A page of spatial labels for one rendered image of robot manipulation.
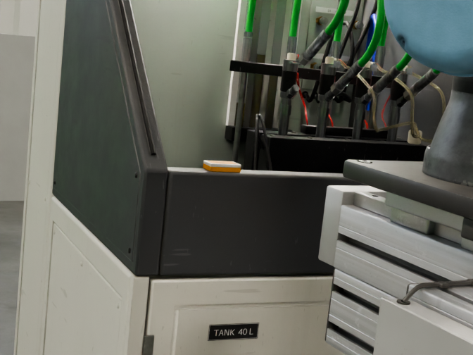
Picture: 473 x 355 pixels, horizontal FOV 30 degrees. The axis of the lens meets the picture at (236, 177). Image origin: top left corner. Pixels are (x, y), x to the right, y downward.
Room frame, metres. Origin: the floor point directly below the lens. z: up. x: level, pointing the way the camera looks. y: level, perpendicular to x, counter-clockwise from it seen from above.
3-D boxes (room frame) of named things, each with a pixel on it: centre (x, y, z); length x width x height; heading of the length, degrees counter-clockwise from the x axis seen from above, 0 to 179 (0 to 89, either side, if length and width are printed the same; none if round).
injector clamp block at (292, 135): (1.68, -0.19, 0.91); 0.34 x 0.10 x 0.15; 115
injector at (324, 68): (1.65, -0.15, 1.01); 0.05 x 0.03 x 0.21; 25
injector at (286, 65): (1.62, -0.08, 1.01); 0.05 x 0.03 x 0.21; 25
